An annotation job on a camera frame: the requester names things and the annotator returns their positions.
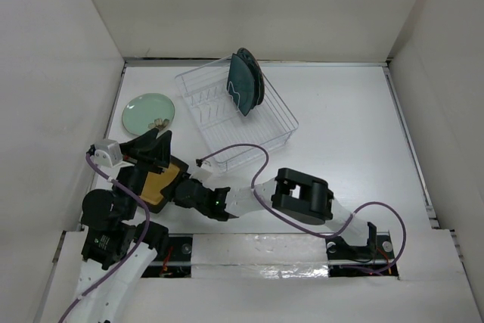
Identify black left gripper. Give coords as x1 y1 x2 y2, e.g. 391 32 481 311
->
116 126 171 217

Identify yellow square black-rimmed plate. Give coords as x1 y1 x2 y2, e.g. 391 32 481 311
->
140 156 188 213

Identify teal square plate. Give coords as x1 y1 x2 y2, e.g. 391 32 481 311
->
226 54 260 116

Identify blue round floral plate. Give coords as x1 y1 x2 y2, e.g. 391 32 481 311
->
236 47 266 107

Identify teal scalloped round plate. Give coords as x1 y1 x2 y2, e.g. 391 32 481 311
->
241 52 264 108

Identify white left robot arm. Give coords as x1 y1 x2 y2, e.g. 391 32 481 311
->
59 129 172 322

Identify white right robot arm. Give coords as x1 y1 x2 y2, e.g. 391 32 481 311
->
172 168 377 261

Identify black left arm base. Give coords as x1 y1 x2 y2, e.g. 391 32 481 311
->
142 234 193 278

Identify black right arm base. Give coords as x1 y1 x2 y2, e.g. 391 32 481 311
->
325 232 399 278

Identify light green glass plate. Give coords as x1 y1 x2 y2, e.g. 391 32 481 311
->
122 93 175 136

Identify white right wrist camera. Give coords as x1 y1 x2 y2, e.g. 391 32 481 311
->
192 159 213 182

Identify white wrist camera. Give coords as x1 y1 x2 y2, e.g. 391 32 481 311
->
192 159 213 182
88 139 123 168

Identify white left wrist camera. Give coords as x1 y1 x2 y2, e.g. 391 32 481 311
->
88 139 123 168

